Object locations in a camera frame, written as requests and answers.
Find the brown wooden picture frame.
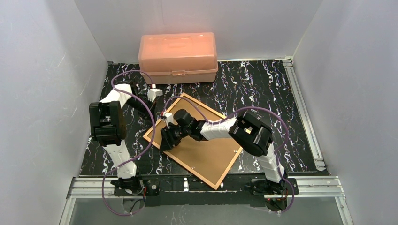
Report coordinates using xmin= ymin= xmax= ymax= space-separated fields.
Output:
xmin=142 ymin=92 xmax=244 ymax=191

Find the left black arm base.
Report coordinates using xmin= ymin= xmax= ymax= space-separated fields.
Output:
xmin=110 ymin=176 xmax=160 ymax=196

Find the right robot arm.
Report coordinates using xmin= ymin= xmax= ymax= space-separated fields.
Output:
xmin=160 ymin=109 xmax=286 ymax=183

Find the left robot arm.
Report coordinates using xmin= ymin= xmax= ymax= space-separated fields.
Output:
xmin=89 ymin=83 xmax=163 ymax=179

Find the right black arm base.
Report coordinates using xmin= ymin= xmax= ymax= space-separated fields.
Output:
xmin=250 ymin=178 xmax=299 ymax=197

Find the pink plastic storage box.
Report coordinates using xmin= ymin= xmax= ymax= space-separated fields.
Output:
xmin=138 ymin=32 xmax=218 ymax=84

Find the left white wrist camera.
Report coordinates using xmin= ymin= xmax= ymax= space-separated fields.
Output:
xmin=147 ymin=88 xmax=163 ymax=102

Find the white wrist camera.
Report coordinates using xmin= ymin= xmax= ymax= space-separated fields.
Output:
xmin=147 ymin=88 xmax=163 ymax=102
xmin=160 ymin=111 xmax=174 ymax=128

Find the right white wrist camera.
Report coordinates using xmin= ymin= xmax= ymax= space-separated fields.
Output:
xmin=160 ymin=111 xmax=174 ymax=128

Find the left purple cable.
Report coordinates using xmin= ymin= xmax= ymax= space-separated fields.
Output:
xmin=101 ymin=70 xmax=156 ymax=217

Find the aluminium front rail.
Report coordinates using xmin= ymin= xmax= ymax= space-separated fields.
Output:
xmin=67 ymin=173 xmax=346 ymax=198

